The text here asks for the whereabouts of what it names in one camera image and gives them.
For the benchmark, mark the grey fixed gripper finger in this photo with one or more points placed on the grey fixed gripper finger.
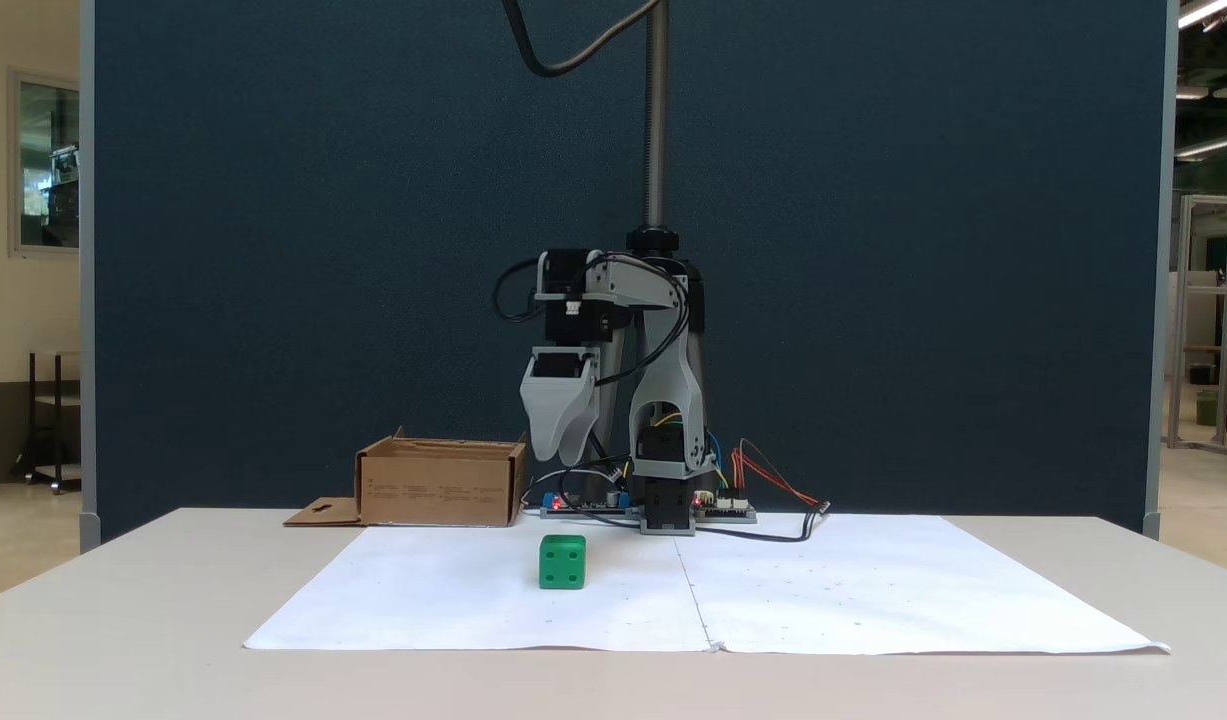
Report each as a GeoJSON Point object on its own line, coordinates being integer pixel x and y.
{"type": "Point", "coordinates": [587, 420]}

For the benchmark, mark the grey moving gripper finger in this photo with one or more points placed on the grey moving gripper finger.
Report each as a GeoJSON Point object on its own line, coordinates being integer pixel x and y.
{"type": "Point", "coordinates": [551, 415]}

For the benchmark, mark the green die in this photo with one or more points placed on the green die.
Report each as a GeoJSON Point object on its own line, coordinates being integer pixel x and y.
{"type": "Point", "coordinates": [562, 562]}

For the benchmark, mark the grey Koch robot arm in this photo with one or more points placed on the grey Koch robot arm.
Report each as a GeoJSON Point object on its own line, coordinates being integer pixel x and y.
{"type": "Point", "coordinates": [663, 400]}

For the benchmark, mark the blue circuit board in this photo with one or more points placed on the blue circuit board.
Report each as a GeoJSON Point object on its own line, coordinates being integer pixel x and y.
{"type": "Point", "coordinates": [583, 505]}

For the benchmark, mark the brown cardboard box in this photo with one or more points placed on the brown cardboard box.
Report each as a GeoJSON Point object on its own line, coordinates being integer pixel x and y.
{"type": "Point", "coordinates": [433, 495]}

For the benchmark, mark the white paper sheet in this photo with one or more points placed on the white paper sheet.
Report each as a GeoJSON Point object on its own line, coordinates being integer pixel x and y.
{"type": "Point", "coordinates": [423, 600]}
{"type": "Point", "coordinates": [873, 590]}

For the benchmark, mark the dark blue partition panel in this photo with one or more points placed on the dark blue partition panel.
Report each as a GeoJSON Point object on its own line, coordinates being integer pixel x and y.
{"type": "Point", "coordinates": [273, 250]}

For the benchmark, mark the black shelf cart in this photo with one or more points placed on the black shelf cart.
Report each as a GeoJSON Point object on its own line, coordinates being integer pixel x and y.
{"type": "Point", "coordinates": [53, 420]}

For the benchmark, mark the ceiling light strip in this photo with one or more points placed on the ceiling light strip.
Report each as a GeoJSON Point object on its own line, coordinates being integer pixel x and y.
{"type": "Point", "coordinates": [1205, 12]}

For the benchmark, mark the metal camera stand pole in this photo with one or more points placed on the metal camera stand pole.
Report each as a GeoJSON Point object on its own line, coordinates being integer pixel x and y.
{"type": "Point", "coordinates": [656, 120]}

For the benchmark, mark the framed wall window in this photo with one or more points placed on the framed wall window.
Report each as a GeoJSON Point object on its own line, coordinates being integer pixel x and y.
{"type": "Point", "coordinates": [45, 160]}

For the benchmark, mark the aluminium frame rack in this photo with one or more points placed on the aluminium frame rack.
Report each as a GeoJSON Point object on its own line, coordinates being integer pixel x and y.
{"type": "Point", "coordinates": [1208, 300]}

